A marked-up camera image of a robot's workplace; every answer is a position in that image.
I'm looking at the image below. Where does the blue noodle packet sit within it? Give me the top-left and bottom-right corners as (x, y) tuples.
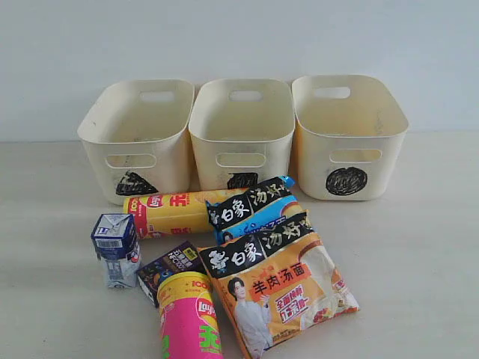
(205, 176), (304, 245)

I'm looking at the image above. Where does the yellow Lays chips can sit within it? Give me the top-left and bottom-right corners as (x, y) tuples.
(123, 188), (245, 239)

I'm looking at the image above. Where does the orange noodle packet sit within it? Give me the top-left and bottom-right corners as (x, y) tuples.
(198, 212), (359, 358)

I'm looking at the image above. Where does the pink Lays chips can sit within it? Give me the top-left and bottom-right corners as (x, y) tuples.
(157, 271), (223, 359)

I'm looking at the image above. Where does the cream bin square mark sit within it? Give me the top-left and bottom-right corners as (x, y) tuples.
(189, 79), (296, 191)

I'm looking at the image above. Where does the purple juice box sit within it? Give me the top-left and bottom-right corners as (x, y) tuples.
(136, 241), (206, 308)

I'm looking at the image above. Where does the cream bin triangle mark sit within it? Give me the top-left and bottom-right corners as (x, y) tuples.
(77, 79), (195, 205)

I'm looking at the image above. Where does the cream bin circle mark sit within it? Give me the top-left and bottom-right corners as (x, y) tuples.
(291, 75), (409, 201)

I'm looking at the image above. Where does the blue white milk carton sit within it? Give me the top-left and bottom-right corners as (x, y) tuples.
(91, 213), (141, 289)

